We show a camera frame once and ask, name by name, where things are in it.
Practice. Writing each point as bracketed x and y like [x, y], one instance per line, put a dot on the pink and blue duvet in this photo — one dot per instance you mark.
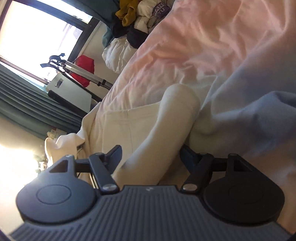
[239, 57]

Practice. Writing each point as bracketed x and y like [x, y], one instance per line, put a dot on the black garment pile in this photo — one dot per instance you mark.
[134, 36]

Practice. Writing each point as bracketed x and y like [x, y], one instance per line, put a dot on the white knit trousers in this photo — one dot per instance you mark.
[150, 136]

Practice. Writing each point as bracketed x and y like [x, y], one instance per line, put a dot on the mustard yellow garment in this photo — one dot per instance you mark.
[127, 12]

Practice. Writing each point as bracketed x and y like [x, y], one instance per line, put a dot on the red bag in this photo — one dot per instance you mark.
[85, 63]

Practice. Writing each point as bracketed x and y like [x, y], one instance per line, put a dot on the white printed garment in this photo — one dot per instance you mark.
[150, 13]

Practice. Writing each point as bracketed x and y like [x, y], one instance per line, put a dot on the dark green curtain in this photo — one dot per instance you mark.
[30, 107]

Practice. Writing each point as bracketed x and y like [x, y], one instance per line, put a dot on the white side table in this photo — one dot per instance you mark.
[70, 92]

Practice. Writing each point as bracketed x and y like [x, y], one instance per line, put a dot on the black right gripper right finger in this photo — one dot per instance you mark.
[231, 189]

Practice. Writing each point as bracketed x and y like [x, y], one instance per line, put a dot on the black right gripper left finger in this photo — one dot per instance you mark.
[69, 189]

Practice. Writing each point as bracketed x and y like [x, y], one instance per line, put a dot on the white puffy jacket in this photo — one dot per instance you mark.
[117, 54]

